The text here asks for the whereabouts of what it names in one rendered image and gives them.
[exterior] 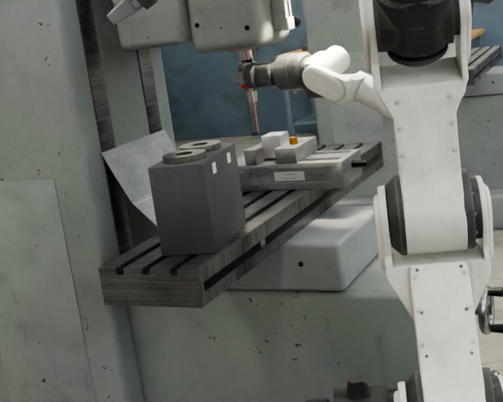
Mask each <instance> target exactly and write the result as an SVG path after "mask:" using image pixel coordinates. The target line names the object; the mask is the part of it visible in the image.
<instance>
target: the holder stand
mask: <svg viewBox="0 0 503 402"><path fill-rule="evenodd" d="M179 148H180V150H179V151H177V152H171V153H168V154H166V155H163V156H162V159H163V160H162V161H160V162H159V163H157V164H154V165H153V166H151V167H149V168H148V171H149V181H150V186H151V191H152V200H153V205H154V210H155V215H156V224H157V229H158V234H159V240H160V248H161V253H162V256H173V255H190V254H215V253H217V252H218V251H219V250H220V249H221V248H222V247H223V246H224V245H225V244H226V243H227V242H228V241H229V240H230V239H231V238H232V237H233V236H234V235H235V234H236V233H237V232H238V231H239V230H240V229H241V228H242V227H243V226H244V225H245V224H246V219H245V214H244V203H243V197H242V191H241V186H240V175H239V168H238V163H237V157H236V146H235V144H234V143H230V144H222V143H221V142H220V140H202V141H197V142H192V143H188V144H183V145H181V146H179Z"/></svg>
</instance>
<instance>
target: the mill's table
mask: <svg viewBox="0 0 503 402"><path fill-rule="evenodd" d="M317 149H318V151H332V150H347V149H360V154H361V160H368V164H369V165H368V167H362V175H361V176H359V177H358V178H357V179H356V180H354V181H353V182H352V183H350V184H349V185H348V186H346V187H345V188H328V189H303V190H279V191H242V197H243V203H244V214H245V219H246V224H245V225H244V226H243V227H242V228H241V229H240V230H239V231H238V232H237V233H236V234H235V235H234V236H233V237H232V238H231V239H230V240H229V241H228V242H227V243H226V244H225V245H224V246H223V247H222V248H221V249H220V250H219V251H218V252H217V253H215V254H190V255H173V256H162V253H161V248H160V240H159V234H157V235H155V236H153V237H151V238H150V239H148V240H146V241H145V242H143V243H141V244H140V245H138V246H135V247H134V248H132V249H131V250H129V251H127V252H125V253H124V254H122V255H120V256H119V257H117V258H115V259H114V260H112V261H110V262H108V263H106V264H104V265H103V266H101V267H99V268H98V272H99V276H100V281H101V289H102V293H103V298H104V303H105V305H135V306H160V307H186V308H203V307H204V306H206V305H207V304H208V303H209V302H210V301H212V300H213V299H214V298H216V297H217V296H218V295H219V294H221V293H222V292H224V291H225V290H226V289H227V288H228V287H229V286H231V285H232V284H233V283H235V282H236V281H237V280H239V279H240V278H241V277H243V276H244V275H245V274H246V273H247V272H248V271H250V270H251V269H252V268H254V267H255V266H257V265H258V264H259V263H260V262H262V261H263V260H264V259H265V258H266V257H268V256H269V255H270V254H272V253H273V252H274V251H276V250H277V249H278V248H280V247H281V246H282V245H283V244H284V243H285V242H287V241H288V240H289V239H291V238H292V237H293V236H295V235H296V234H298V233H299V232H300V231H301V230H302V229H303V228H304V227H306V226H307V225H309V224H310V223H311V222H313V221H314V220H315V219H317V218H318V217H319V216H320V215H321V214H322V213H324V212H325V211H327V210H328V209H329V208H330V207H332V206H333V205H334V204H336V203H337V202H338V201H339V200H340V199H342V198H343V197H344V196H345V195H347V194H348V193H350V192H351V191H352V190H354V189H355V188H356V187H357V186H358V185H359V184H361V183H362V182H363V181H365V180H366V179H368V178H369V177H370V176H371V175H373V174H374V173H375V172H376V171H377V170H379V169H380V168H381V167H383V166H384V165H383V158H382V142H381V141H375V142H367V143H366V144H364V145H363V142H361V143H349V144H347V145H345V146H344V144H330V145H328V146H326V145H325V144H319V145H317Z"/></svg>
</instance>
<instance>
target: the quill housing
mask: <svg viewBox="0 0 503 402"><path fill-rule="evenodd" d="M187 4H188V14H189V20H190V26H191V31H192V41H193V45H194V47H195V49H196V50H197V51H198V52H200V53H218V52H225V51H232V50H239V49H253V48H258V47H261V46H265V45H270V44H273V43H276V42H280V41H283V40H285V39H286V38H287V36H288V34H289V30H284V31H276V32H275V31H274V25H273V18H272V12H271V0H187Z"/></svg>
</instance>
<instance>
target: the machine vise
mask: <svg viewBox="0 0 503 402"><path fill-rule="evenodd" d="M352 160H361V154H360V149H347V150H332V151H317V152H314V153H313V154H311V155H309V156H308V157H306V158H304V159H303V160H300V161H299V162H298V163H292V164H277V163H276V162H275V158H271V159H264V155H263V144H262V142H261V143H259V144H257V145H255V146H252V147H250V148H248V149H246V150H244V155H241V156H239V157H237V163H238V168H239V175H240V186H241V191H279V190H303V189H328V188H345V187H346V186H348V185H349V184H350V183H352V182H353V181H354V180H356V179H357V178H358V177H359V176H361V175H362V168H361V167H352V166H351V162H352Z"/></svg>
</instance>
